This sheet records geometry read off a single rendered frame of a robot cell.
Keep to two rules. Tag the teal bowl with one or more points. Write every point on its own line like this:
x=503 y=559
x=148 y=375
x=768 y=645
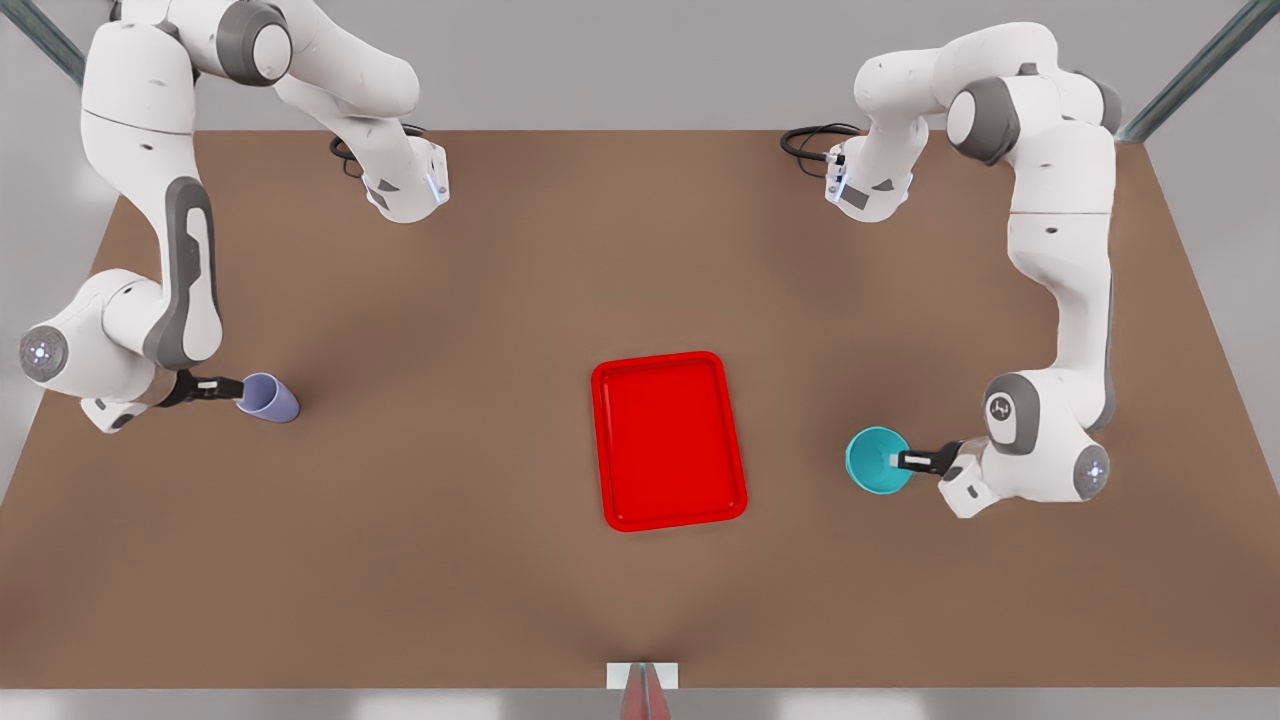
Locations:
x=868 y=462

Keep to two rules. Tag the lavender cup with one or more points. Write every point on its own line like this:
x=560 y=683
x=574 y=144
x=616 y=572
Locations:
x=270 y=398

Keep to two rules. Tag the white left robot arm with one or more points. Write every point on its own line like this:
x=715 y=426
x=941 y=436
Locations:
x=1060 y=230

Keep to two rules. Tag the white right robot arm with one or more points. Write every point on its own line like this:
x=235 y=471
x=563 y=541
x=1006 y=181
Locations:
x=140 y=180

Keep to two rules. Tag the red tray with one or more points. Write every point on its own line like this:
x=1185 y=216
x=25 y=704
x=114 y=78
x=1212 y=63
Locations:
x=668 y=440

